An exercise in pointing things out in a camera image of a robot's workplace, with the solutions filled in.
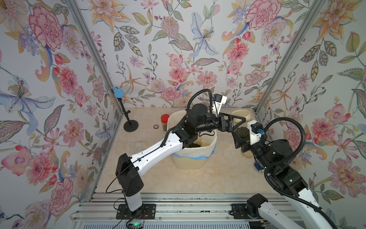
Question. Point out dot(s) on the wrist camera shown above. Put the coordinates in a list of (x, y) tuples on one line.
[(218, 101), (256, 131)]

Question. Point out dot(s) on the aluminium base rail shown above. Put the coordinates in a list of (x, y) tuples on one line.
[(179, 206)]

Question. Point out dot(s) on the aluminium corner post right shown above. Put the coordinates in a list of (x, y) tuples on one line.
[(313, 11)]

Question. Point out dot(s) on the aluminium corner post left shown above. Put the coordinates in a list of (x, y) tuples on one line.
[(85, 32)]

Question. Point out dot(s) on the beige jar lid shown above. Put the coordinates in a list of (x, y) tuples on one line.
[(247, 154), (245, 113)]

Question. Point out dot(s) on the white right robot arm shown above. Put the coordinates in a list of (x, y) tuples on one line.
[(273, 159)]

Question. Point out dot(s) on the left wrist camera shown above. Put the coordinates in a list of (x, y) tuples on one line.
[(218, 101)]

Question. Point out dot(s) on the black round-base stand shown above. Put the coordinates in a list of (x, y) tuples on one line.
[(129, 125)]

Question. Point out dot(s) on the aluminium corner post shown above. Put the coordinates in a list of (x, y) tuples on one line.
[(313, 11), (85, 32)]

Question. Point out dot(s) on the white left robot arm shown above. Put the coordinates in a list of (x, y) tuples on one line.
[(202, 115)]

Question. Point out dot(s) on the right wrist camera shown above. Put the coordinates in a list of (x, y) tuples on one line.
[(256, 131)]

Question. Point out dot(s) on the beige lid tea jar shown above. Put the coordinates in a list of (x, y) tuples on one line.
[(244, 133)]

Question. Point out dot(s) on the red lid tea jar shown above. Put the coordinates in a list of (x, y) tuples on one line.
[(164, 121)]

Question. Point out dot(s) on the clear glass tea jar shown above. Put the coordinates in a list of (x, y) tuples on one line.
[(135, 148)]

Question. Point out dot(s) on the cream trash bin with liner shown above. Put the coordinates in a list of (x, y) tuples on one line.
[(196, 155)]

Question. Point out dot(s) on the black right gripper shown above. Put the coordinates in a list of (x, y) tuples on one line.
[(248, 147)]

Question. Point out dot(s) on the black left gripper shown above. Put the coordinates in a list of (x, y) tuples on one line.
[(225, 125)]

